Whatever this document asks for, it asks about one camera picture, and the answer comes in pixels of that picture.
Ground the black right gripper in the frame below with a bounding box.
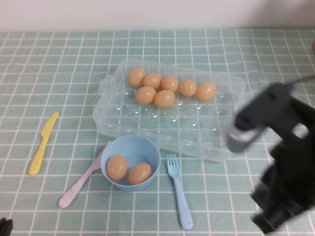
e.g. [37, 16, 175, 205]
[251, 98, 315, 234]

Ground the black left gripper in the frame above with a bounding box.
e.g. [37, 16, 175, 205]
[0, 217, 14, 236]

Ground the tan egg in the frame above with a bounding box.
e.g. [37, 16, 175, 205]
[196, 82, 217, 101]
[135, 86, 157, 105]
[143, 72, 163, 90]
[127, 67, 147, 87]
[128, 162, 153, 185]
[161, 75, 180, 93]
[154, 89, 176, 109]
[106, 154, 129, 181]
[180, 79, 198, 97]

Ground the clear plastic egg box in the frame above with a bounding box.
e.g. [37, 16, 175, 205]
[93, 58, 246, 163]

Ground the pink plastic knife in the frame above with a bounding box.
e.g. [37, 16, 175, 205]
[58, 141, 113, 209]

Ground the yellow plastic knife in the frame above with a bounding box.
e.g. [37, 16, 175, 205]
[28, 112, 60, 176]

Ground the light blue plastic fork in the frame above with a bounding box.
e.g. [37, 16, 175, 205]
[166, 153, 193, 231]

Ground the light blue plastic bowl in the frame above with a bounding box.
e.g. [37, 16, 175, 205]
[100, 135, 161, 192]

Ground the green checked tablecloth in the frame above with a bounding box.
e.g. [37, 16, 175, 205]
[0, 28, 315, 236]

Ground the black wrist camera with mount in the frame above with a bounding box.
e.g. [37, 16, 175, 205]
[225, 82, 310, 153]

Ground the dark camera cable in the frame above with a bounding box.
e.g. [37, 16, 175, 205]
[283, 74, 315, 86]

